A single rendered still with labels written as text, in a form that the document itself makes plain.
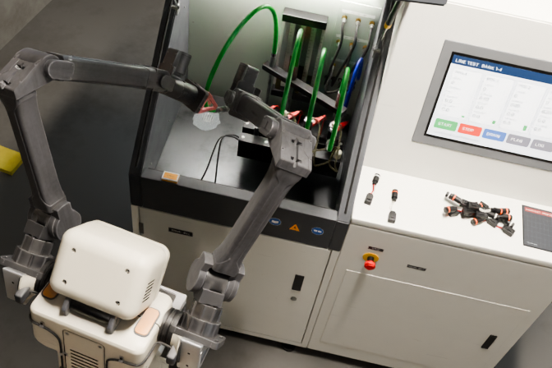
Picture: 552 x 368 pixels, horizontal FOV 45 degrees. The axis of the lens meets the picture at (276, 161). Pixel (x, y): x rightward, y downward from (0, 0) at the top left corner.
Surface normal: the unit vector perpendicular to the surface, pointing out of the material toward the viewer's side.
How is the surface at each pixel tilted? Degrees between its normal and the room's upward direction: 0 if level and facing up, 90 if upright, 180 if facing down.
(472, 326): 90
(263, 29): 90
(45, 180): 74
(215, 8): 90
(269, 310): 90
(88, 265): 48
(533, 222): 0
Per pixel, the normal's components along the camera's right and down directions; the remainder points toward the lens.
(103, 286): -0.17, 0.07
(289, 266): -0.18, 0.73
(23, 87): 0.84, 0.28
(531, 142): -0.15, 0.56
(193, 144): 0.11, -0.65
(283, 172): 0.15, 0.55
